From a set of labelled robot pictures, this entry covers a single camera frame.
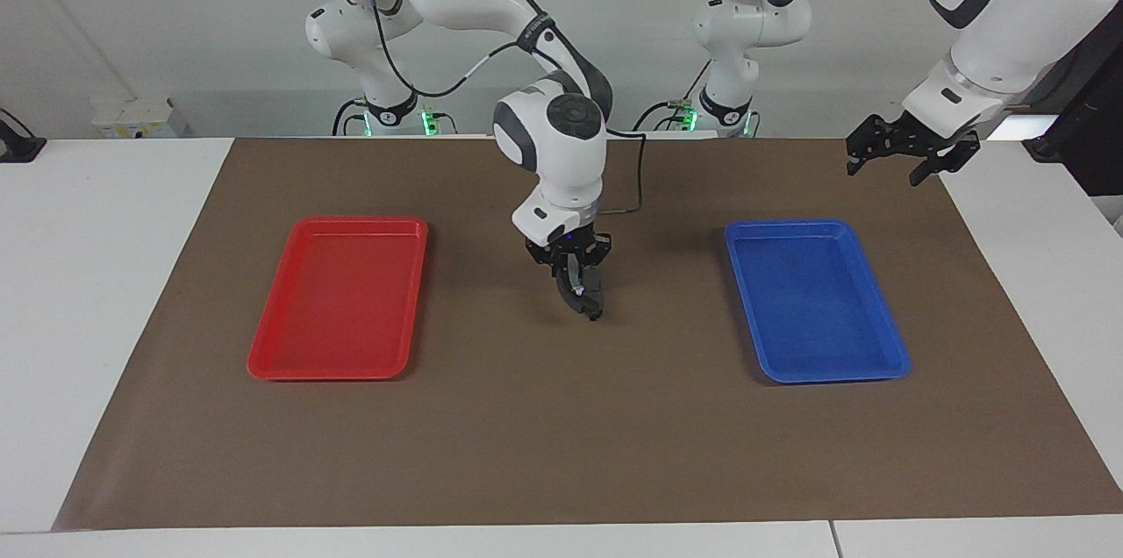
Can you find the brown table mat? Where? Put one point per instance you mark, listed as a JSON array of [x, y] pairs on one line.
[[561, 435]]

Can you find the large black monitor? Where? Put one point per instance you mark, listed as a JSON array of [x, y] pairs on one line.
[[1088, 154]]

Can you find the dark brake pad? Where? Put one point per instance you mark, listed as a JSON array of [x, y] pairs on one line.
[[586, 311]]

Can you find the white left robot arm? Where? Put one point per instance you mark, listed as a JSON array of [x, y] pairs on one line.
[[1000, 23]]

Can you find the curved brake shoe metal rib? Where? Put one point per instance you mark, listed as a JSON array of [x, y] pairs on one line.
[[575, 293]]

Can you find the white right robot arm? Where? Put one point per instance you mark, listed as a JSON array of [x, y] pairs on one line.
[[561, 146]]

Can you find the white cardboard box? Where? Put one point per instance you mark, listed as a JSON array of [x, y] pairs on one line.
[[140, 118]]

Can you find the red plastic tray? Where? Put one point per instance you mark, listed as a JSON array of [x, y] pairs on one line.
[[342, 304]]

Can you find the blue plastic tray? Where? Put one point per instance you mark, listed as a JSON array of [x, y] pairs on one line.
[[816, 312]]

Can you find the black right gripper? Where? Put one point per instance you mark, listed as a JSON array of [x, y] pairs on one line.
[[570, 253]]

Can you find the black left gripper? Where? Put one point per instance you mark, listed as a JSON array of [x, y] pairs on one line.
[[917, 137]]

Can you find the small black desk device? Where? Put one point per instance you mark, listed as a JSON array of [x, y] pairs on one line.
[[17, 146]]

